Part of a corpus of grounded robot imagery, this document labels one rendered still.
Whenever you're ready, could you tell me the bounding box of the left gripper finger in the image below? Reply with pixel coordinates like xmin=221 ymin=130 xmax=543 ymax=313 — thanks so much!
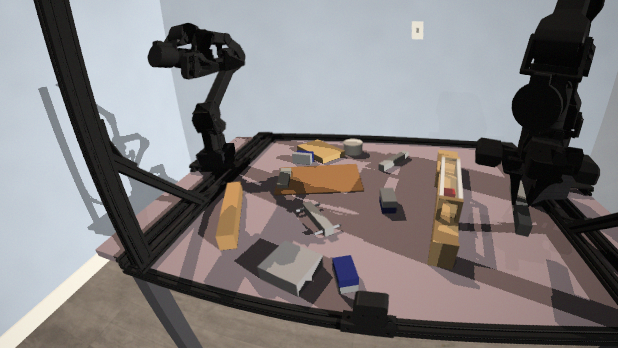
xmin=225 ymin=49 xmax=245 ymax=71
xmin=193 ymin=53 xmax=225 ymax=78

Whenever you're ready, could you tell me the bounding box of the orange flat bar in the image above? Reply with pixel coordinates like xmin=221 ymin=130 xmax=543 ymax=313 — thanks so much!
xmin=216 ymin=181 xmax=243 ymax=250

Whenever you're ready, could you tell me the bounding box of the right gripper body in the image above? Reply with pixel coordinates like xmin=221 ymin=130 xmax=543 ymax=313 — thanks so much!
xmin=475 ymin=120 xmax=600 ymax=186

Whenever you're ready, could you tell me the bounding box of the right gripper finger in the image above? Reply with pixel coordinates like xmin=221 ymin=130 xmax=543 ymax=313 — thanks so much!
xmin=526 ymin=178 xmax=563 ymax=207
xmin=502 ymin=160 xmax=523 ymax=205

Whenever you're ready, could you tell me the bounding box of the orange-brown wooden clipboard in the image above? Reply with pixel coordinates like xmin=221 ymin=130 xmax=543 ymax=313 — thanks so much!
xmin=274 ymin=164 xmax=355 ymax=195

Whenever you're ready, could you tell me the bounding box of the tan flat rectangular board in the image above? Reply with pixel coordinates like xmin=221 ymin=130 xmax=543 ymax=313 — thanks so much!
xmin=297 ymin=140 xmax=345 ymax=164

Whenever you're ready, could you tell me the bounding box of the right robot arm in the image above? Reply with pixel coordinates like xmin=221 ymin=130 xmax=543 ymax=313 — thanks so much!
xmin=512 ymin=0 xmax=605 ymax=183

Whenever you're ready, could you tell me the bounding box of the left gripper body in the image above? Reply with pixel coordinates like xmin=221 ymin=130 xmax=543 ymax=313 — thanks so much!
xmin=181 ymin=48 xmax=234 ymax=80

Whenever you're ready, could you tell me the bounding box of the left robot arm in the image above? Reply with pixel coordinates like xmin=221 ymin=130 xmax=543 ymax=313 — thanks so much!
xmin=147 ymin=23 xmax=246 ymax=153

